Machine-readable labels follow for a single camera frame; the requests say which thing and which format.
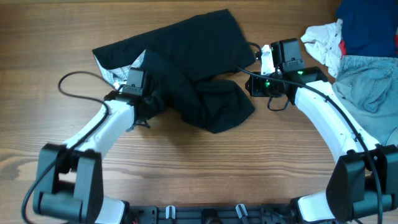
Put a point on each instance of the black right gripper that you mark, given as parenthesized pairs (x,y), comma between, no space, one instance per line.
(255,90)

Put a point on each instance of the black shorts garment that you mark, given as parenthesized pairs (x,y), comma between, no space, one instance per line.
(185,63)

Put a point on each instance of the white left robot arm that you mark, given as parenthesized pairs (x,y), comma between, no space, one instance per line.
(69,180)

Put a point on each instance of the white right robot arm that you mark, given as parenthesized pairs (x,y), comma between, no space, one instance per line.
(362,183)

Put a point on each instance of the white printed cloth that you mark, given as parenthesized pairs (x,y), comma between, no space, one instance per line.
(323,44)

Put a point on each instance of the light blue denim garment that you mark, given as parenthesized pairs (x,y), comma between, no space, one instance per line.
(367,88)

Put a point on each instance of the navy blue garment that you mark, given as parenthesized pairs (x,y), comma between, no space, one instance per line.
(369,27)

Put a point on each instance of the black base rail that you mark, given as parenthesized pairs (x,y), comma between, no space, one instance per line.
(238,214)

